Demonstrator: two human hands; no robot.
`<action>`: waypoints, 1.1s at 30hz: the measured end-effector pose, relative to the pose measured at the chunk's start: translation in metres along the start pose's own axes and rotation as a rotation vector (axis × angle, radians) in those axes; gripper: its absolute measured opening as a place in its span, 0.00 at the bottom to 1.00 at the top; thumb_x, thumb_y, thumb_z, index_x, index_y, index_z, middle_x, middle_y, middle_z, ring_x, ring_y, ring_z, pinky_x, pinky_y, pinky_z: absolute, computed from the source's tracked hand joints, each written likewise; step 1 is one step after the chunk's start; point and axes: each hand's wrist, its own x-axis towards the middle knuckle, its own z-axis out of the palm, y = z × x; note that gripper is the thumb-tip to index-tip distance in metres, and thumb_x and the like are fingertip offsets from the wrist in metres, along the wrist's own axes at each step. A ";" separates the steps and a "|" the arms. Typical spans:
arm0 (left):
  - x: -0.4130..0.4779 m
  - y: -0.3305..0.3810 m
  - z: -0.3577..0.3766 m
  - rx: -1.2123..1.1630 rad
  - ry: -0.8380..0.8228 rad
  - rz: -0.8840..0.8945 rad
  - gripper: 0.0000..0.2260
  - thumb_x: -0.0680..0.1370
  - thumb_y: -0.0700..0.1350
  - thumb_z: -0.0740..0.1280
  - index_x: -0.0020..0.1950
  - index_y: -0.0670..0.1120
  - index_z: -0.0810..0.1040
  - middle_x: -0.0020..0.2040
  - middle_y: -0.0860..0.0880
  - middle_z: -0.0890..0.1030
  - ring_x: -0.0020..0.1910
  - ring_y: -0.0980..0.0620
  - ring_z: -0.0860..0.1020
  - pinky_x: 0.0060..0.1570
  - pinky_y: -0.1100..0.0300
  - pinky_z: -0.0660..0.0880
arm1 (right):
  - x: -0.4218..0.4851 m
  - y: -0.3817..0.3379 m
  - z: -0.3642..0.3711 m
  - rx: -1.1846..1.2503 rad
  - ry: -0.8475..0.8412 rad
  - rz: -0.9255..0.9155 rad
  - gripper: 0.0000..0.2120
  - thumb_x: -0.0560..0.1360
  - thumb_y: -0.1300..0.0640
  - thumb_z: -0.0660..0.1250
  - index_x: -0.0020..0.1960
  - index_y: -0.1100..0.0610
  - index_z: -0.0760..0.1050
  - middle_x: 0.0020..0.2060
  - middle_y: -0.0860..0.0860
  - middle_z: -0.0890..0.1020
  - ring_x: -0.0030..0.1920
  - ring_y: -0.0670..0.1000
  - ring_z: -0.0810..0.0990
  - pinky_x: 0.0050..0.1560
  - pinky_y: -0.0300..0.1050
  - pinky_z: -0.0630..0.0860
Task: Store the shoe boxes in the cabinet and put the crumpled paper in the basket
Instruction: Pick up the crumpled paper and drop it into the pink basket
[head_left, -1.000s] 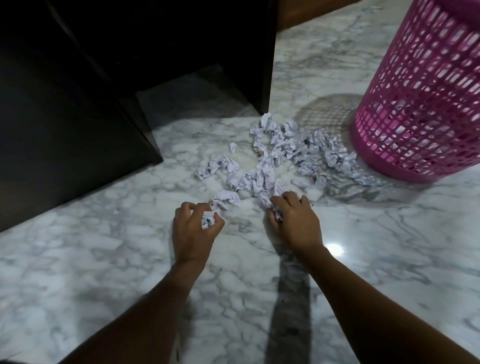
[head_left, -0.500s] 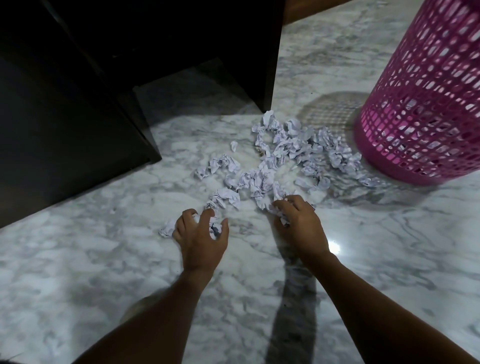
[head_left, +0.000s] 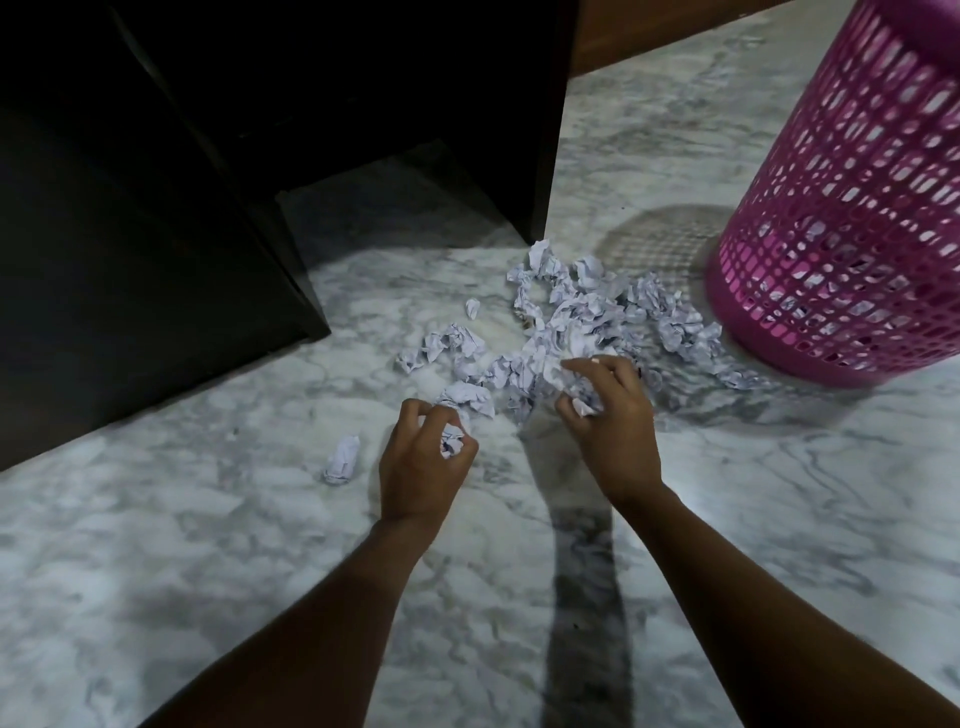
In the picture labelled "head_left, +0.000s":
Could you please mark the brown wooden room door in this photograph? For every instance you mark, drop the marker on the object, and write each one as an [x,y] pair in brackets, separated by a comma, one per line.
[637,30]

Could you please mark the white paper ball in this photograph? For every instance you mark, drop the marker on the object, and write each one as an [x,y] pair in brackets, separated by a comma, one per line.
[451,441]
[581,405]

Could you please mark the person's left forearm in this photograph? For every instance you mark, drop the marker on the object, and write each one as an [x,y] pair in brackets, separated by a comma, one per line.
[315,637]

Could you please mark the dark wooden cabinet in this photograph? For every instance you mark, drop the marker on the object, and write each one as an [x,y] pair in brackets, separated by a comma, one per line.
[150,225]

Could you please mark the person's right forearm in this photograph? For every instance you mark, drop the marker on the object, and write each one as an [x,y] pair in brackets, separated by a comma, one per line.
[772,630]

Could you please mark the person's right hand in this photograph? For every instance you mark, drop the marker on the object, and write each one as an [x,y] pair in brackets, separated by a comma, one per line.
[622,442]

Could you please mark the pink plastic waste basket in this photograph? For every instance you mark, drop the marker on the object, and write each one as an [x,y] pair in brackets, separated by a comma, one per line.
[862,225]

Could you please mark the pile of paper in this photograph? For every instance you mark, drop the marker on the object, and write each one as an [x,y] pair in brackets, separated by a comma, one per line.
[585,315]

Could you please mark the person's left hand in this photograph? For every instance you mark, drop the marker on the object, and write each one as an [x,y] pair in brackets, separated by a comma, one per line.
[416,480]

